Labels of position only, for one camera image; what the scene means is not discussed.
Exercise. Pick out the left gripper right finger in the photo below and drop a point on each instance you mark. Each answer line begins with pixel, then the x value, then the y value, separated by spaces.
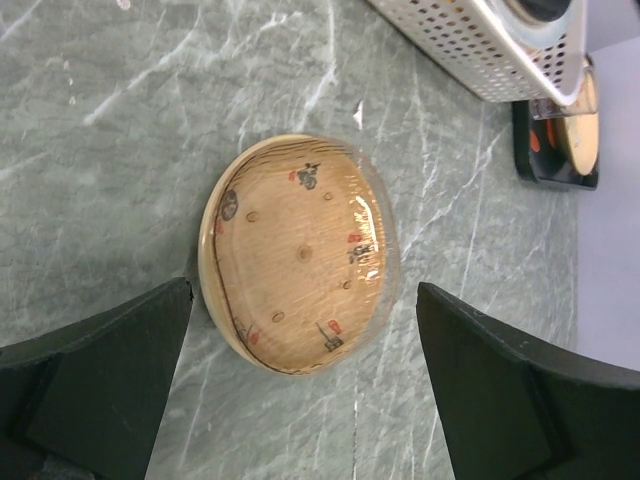
pixel 513 406

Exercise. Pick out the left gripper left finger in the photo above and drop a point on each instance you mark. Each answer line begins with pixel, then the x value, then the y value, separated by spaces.
pixel 93 393

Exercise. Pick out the small beige saucer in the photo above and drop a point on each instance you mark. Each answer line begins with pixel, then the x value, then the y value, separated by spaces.
pixel 211 286

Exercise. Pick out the clear glass saucer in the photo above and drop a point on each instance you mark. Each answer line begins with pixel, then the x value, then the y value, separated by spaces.
pixel 307 251

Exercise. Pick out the black glossy saucer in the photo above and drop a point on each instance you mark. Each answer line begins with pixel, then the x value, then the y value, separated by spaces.
pixel 536 23

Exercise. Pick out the white perforated plastic bin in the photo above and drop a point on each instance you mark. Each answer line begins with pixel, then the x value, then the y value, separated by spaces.
pixel 468 40

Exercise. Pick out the black serving tray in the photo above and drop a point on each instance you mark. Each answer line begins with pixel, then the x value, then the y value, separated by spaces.
pixel 550 168

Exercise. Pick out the orange plastic spoon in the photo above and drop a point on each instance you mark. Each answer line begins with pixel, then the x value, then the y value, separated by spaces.
pixel 534 142

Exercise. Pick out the floral peach plate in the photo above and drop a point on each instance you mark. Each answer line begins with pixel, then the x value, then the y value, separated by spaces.
pixel 578 134

